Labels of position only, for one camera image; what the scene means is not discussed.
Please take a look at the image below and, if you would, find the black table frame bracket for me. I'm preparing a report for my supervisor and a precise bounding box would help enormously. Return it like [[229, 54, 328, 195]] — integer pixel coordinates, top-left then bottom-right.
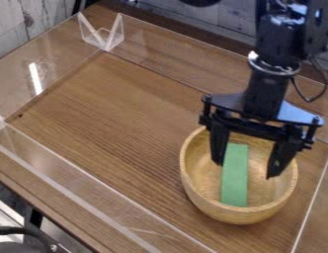
[[20, 207, 84, 253]]

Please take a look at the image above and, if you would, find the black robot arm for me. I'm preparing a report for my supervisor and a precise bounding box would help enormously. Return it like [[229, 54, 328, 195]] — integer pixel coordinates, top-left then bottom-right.
[[199, 0, 328, 178]]

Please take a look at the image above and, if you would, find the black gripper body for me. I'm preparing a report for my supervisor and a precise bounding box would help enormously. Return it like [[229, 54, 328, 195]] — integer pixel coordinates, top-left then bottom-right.
[[199, 63, 323, 149]]

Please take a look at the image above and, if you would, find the black cable lower left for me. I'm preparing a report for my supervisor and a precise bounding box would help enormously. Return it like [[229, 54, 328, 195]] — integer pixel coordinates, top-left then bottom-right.
[[0, 226, 52, 253]]

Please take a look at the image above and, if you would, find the clear acrylic corner bracket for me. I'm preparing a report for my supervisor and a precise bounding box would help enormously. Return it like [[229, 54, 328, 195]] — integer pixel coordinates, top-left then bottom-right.
[[76, 13, 124, 51]]

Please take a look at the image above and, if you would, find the clear acrylic enclosure wall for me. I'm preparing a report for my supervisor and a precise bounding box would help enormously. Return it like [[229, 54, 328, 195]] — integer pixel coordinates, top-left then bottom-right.
[[0, 18, 328, 253]]

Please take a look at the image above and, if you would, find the wooden brown bowl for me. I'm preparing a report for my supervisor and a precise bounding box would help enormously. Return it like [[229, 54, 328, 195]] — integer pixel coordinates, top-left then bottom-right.
[[179, 127, 298, 224]]

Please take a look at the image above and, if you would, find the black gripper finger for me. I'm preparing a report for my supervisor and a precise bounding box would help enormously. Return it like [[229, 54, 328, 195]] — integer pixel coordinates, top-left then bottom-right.
[[209, 122, 229, 165], [266, 137, 302, 179]]

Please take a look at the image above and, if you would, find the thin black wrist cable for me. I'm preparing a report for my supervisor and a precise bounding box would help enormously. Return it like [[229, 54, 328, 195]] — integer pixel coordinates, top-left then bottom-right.
[[288, 55, 328, 104]]

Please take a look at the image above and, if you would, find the green rectangular block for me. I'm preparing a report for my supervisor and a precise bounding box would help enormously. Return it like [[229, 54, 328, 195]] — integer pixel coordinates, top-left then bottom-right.
[[220, 143, 248, 207]]

